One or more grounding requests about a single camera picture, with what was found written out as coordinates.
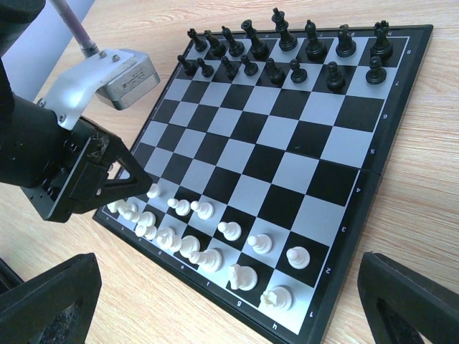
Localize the black bishop f8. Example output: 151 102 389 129
305 19 327 61

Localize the white queen piece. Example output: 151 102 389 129
156 227 181 252

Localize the black pawn eight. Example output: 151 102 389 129
266 58 285 86

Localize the black knight g8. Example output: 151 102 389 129
336 24 356 58

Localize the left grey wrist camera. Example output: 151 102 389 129
97 49 161 110

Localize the black pawn six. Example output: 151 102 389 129
366 56 387 85

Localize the white king piece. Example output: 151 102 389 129
179 235 200 259

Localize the white knight g1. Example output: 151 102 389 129
228 264 257 291

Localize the black and silver chessboard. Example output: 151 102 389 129
94 24 433 343

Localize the white bishop c1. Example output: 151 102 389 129
135 211 157 240

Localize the black pawn three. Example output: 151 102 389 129
241 54 259 77

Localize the white rook h1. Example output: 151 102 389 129
260 286 293 311

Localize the black bishop c8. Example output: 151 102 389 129
222 26 245 57

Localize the black pawn four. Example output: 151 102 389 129
290 59 308 84

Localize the black rook a8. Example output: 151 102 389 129
187 28 207 52

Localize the white rook a1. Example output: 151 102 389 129
107 199 126 214

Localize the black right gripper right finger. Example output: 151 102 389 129
357 252 458 343

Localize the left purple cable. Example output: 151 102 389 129
49 0 100 58

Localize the white pawn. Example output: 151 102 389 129
247 234 273 254
146 183 161 199
167 198 191 216
190 201 214 220

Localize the black pawn two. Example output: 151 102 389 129
221 56 239 80

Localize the black pawn five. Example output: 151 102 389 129
326 61 345 90

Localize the black pawn seven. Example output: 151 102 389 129
176 54 197 76

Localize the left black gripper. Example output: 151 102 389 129
1 95 153 223

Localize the black rook h8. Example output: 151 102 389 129
370 20 393 60

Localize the black king e8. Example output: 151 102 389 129
271 7 298 52

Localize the black queen d8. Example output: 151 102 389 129
241 19 269 61

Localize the white pawn lowest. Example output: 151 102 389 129
217 221 242 242

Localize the black pawn one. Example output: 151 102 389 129
197 57 214 78

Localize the black knight b8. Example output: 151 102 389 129
204 30 227 59

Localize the white knight b1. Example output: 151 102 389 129
118 203 141 223

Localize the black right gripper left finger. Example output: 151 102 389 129
1 253 102 343

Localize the white chess piece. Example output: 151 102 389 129
286 247 311 269

